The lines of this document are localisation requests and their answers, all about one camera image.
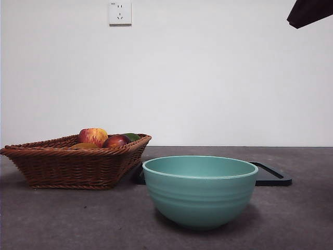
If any brown wicker basket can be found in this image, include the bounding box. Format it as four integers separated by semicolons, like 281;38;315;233
0;133;152;190

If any black rectangular tray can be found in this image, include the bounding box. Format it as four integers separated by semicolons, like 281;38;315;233
135;161;292;187

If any red yellow apple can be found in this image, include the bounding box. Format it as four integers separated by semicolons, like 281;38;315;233
78;128;109;148

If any teal ribbed bowl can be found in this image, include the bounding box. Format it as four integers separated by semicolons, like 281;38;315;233
142;155;259;231

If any white wall socket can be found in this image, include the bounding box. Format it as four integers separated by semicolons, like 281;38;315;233
109;0;132;26

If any dark red apple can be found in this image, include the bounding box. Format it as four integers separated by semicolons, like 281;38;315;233
103;134;132;148

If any brown kiwifruit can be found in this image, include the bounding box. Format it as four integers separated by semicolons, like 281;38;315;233
70;142;100;149

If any green fruit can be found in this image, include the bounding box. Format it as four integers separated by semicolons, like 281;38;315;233
123;133;141;143

